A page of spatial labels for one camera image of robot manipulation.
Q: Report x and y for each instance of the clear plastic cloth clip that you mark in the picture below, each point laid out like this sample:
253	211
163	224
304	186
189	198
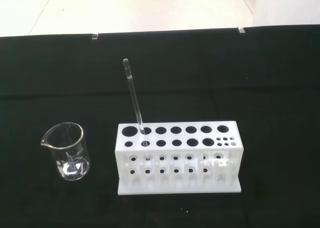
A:
240	29
94	36

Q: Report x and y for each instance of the black bench cloth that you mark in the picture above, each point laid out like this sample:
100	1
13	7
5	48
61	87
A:
225	88

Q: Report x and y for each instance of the clear glass beaker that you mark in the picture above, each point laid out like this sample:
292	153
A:
67	158

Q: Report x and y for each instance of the white test tube rack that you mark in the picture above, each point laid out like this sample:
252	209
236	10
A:
175	148

